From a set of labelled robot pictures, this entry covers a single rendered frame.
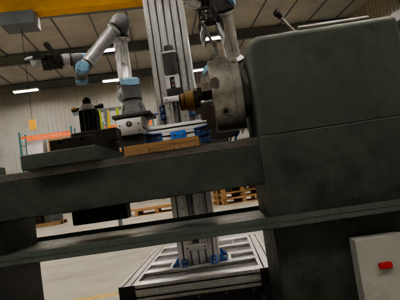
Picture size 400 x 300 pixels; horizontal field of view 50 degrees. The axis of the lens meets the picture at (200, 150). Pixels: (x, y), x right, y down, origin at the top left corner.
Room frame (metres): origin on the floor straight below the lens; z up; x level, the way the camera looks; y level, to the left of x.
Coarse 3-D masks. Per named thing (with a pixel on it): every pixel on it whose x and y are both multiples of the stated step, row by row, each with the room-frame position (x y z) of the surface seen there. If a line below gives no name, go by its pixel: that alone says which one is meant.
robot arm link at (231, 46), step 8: (216, 0) 2.17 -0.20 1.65; (224, 0) 2.17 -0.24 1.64; (232, 0) 2.17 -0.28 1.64; (216, 8) 2.20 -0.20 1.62; (224, 8) 2.19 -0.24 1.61; (232, 8) 2.22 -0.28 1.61; (224, 16) 2.23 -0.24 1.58; (232, 16) 2.26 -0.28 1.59; (224, 24) 2.25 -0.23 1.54; (232, 24) 2.27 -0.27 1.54; (224, 32) 2.28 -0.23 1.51; (232, 32) 2.28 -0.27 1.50; (224, 40) 2.31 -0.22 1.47; (232, 40) 2.30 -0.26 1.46; (224, 48) 2.34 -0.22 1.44; (232, 48) 2.32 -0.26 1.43; (232, 56) 2.35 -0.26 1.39; (240, 56) 2.37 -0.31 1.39; (240, 64) 2.37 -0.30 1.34
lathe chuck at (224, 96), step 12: (216, 60) 1.78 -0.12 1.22; (228, 60) 1.75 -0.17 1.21; (216, 72) 1.71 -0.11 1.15; (228, 72) 1.70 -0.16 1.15; (228, 84) 1.69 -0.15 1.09; (216, 96) 1.69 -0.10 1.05; (228, 96) 1.69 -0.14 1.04; (216, 108) 1.71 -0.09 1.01; (216, 120) 1.74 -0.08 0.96; (228, 120) 1.75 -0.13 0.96
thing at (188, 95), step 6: (192, 90) 1.82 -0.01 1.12; (180, 96) 1.82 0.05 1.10; (186, 96) 1.81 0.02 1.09; (192, 96) 1.80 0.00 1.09; (180, 102) 1.81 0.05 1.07; (186, 102) 1.81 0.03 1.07; (192, 102) 1.81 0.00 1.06; (198, 102) 1.82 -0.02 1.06; (180, 108) 1.83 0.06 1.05; (186, 108) 1.84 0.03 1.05; (192, 108) 1.83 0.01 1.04
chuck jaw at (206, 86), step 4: (212, 80) 1.70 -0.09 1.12; (216, 80) 1.70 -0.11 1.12; (204, 84) 1.71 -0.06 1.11; (208, 84) 1.71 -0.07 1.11; (212, 84) 1.70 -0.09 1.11; (216, 84) 1.70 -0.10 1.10; (200, 88) 1.76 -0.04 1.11; (204, 88) 1.71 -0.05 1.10; (208, 88) 1.71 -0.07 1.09; (216, 88) 1.69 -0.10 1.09; (196, 92) 1.79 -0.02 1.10; (200, 92) 1.76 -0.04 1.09; (204, 92) 1.72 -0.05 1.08; (208, 92) 1.73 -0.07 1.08; (196, 96) 1.78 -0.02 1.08; (200, 96) 1.76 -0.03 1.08; (204, 96) 1.77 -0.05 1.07; (208, 96) 1.78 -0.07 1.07; (196, 100) 1.80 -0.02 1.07; (200, 100) 1.80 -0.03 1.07; (204, 100) 1.81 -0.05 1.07
